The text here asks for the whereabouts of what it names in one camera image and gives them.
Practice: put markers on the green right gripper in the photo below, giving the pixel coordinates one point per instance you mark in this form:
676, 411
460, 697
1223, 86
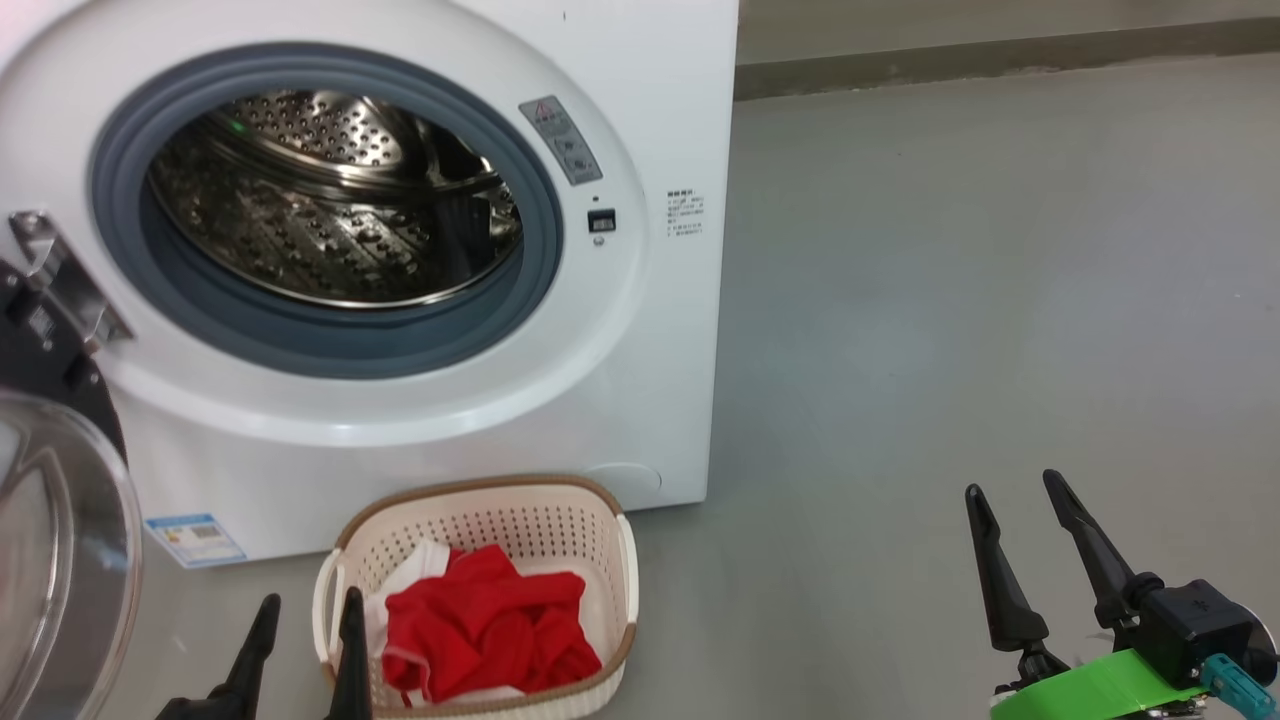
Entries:
1090, 690

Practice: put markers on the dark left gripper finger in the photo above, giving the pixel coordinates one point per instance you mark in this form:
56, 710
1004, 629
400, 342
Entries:
245, 670
352, 670

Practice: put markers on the red and white garment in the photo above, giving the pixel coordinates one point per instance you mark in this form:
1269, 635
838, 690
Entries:
480, 620

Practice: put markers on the round black glass washer door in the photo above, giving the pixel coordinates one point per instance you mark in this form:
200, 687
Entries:
70, 560

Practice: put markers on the cream perforated laundry basket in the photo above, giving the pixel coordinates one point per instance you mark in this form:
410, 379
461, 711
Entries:
560, 530

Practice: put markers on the metal door hinge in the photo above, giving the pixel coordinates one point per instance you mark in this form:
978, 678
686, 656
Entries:
70, 280

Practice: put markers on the white front-load washing machine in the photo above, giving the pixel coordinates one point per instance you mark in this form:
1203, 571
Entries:
650, 350

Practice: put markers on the blue energy label sticker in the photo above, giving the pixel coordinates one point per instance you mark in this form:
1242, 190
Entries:
195, 540

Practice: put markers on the round drain filter cover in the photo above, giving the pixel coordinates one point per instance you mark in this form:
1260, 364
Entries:
625, 480

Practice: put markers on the small printed text label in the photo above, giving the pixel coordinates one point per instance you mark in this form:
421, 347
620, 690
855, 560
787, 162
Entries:
685, 212

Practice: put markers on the grey warning sticker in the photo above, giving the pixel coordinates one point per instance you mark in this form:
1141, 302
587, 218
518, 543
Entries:
562, 140

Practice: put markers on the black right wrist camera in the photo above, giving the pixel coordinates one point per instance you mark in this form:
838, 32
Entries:
1195, 625

